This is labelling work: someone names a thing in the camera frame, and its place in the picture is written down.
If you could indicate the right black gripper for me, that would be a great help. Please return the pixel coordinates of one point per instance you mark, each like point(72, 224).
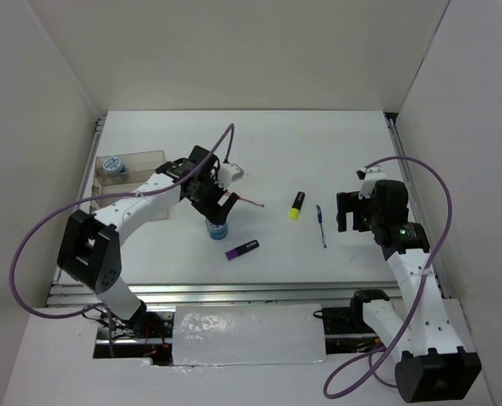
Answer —
point(349, 201)

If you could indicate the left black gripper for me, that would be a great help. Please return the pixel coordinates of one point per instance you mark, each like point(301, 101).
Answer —
point(223, 211)

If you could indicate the blue jar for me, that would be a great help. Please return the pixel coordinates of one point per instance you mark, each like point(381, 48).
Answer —
point(113, 166)
point(216, 231)

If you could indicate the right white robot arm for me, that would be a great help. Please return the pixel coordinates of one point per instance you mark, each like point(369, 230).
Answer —
point(431, 362)

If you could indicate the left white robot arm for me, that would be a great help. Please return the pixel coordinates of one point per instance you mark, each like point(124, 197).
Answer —
point(90, 252)

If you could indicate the red pen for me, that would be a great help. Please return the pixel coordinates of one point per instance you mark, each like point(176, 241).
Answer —
point(251, 202)

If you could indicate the blue pen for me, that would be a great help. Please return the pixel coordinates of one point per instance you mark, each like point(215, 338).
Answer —
point(321, 226)

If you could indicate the purple highlighter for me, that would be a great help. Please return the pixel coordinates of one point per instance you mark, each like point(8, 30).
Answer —
point(242, 249)

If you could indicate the yellow highlighter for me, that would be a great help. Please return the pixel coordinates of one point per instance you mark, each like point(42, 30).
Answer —
point(297, 206)

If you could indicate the clear tiered organizer tray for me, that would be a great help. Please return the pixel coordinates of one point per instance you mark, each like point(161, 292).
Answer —
point(140, 166)

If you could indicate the white foil front cover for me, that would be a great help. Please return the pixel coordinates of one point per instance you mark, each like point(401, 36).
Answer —
point(264, 334)

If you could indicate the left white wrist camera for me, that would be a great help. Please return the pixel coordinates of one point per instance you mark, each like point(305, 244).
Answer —
point(229, 173)

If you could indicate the aluminium table frame rail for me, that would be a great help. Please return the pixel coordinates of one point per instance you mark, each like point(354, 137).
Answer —
point(175, 261)

